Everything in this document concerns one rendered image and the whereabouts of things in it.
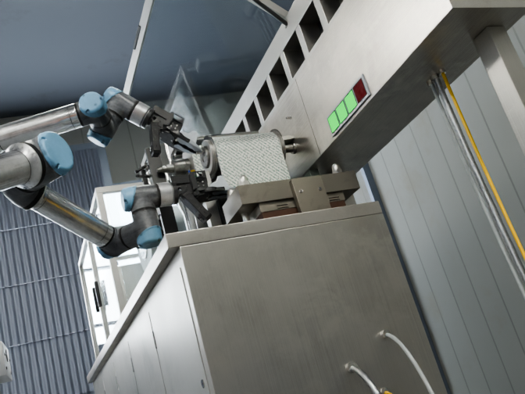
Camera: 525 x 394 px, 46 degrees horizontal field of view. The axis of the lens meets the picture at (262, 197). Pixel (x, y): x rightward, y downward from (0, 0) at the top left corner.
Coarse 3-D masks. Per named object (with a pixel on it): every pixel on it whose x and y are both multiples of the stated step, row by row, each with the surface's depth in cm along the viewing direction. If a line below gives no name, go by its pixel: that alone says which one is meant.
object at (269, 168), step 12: (264, 156) 209; (276, 156) 211; (228, 168) 203; (240, 168) 204; (252, 168) 206; (264, 168) 208; (276, 168) 209; (228, 180) 201; (252, 180) 204; (264, 180) 206; (276, 180) 207
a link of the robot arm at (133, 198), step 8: (152, 184) 189; (120, 192) 188; (128, 192) 185; (136, 192) 185; (144, 192) 186; (152, 192) 187; (120, 200) 189; (128, 200) 184; (136, 200) 185; (144, 200) 185; (152, 200) 187; (160, 200) 188; (128, 208) 185; (136, 208) 184
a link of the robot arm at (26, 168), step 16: (16, 144) 151; (32, 144) 152; (48, 144) 153; (64, 144) 159; (0, 160) 142; (16, 160) 146; (32, 160) 149; (48, 160) 152; (64, 160) 156; (0, 176) 140; (16, 176) 145; (32, 176) 150; (48, 176) 154
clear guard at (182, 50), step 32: (160, 0) 240; (192, 0) 233; (224, 0) 227; (160, 32) 255; (192, 32) 247; (224, 32) 240; (256, 32) 233; (160, 64) 272; (192, 64) 263; (224, 64) 255; (256, 64) 247; (160, 96) 291; (192, 96) 281; (224, 96) 271; (192, 128) 302
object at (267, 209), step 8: (336, 192) 190; (280, 200) 183; (288, 200) 184; (336, 200) 189; (344, 200) 190; (256, 208) 182; (264, 208) 180; (272, 208) 181; (280, 208) 182; (288, 208) 183; (296, 208) 184; (256, 216) 182; (264, 216) 179; (272, 216) 180
